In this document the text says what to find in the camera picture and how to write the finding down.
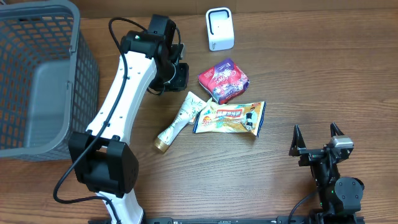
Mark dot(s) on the grey plastic shopping basket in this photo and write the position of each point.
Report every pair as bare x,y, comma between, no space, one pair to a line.
49,80

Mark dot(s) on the yellow white snack bag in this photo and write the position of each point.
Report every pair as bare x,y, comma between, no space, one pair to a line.
230,118

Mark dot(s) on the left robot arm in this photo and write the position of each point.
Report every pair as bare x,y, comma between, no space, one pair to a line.
101,158

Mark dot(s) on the white barcode scanner stand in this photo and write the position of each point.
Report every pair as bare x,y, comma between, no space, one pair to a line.
219,24

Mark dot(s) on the white gold cosmetic tube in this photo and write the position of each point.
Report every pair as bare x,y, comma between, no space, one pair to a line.
191,106

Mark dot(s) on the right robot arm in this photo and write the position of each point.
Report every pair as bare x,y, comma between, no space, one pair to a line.
340,197

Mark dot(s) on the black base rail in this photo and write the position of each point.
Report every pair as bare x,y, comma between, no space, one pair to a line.
168,220

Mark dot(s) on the small orange white packet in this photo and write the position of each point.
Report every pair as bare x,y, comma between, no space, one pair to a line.
193,120

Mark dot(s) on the red purple snack pack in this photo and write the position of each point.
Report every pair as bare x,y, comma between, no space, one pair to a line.
224,81

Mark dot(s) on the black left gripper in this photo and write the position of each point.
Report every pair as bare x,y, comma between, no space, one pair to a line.
182,81

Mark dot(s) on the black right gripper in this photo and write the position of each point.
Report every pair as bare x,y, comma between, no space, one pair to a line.
310,155

